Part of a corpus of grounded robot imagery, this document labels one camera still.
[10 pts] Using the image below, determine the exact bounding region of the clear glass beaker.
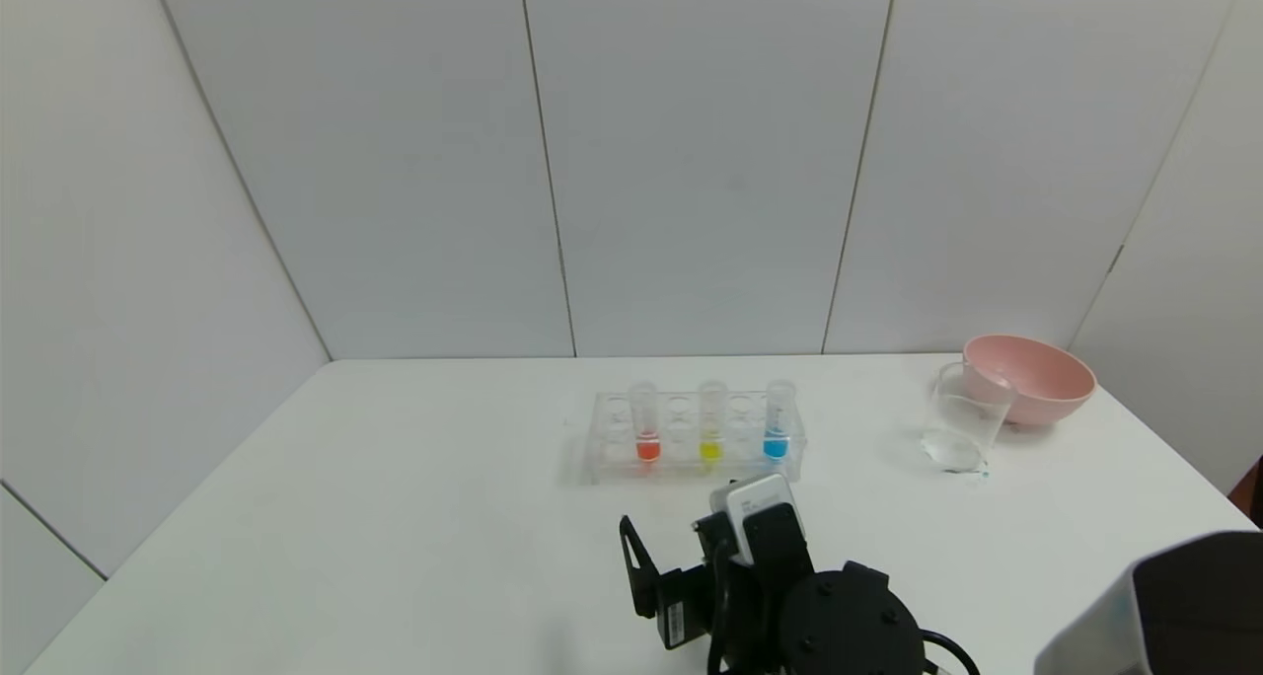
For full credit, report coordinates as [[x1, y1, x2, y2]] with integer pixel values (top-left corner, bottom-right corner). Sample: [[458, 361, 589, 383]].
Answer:
[[920, 361, 1015, 475]]

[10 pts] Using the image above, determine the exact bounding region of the test tube with yellow pigment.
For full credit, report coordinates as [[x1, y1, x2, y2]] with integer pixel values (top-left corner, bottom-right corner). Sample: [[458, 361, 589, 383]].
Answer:
[[697, 380, 728, 462]]

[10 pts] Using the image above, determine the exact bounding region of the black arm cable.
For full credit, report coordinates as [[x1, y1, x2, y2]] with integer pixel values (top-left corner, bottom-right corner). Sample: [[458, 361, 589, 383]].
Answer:
[[921, 629, 984, 675]]

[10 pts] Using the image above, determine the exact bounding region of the test tube with blue pigment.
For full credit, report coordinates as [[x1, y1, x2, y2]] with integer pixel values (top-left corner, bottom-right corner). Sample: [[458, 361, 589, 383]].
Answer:
[[764, 379, 796, 461]]

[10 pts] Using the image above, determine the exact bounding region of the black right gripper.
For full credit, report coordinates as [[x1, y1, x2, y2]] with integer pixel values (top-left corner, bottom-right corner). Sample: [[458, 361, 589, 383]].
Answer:
[[619, 514, 725, 650]]

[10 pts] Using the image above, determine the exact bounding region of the dark brown object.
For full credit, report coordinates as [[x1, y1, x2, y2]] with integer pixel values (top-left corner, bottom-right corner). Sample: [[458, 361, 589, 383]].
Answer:
[[1231, 455, 1263, 530]]

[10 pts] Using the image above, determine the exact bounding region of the test tube with red pigment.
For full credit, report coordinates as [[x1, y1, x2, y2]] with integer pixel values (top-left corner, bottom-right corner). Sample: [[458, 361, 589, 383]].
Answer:
[[629, 381, 662, 464]]

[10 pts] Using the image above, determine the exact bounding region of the pink bowl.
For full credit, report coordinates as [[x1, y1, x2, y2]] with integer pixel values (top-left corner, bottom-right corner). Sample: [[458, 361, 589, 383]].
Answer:
[[962, 335, 1096, 427]]

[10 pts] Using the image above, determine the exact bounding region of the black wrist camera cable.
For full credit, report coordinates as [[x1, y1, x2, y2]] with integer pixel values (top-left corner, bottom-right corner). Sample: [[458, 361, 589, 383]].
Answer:
[[693, 513, 741, 675]]

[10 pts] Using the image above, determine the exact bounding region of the clear plastic test tube rack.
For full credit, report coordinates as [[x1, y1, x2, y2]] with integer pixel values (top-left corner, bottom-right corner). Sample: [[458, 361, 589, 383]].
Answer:
[[580, 391, 808, 487]]

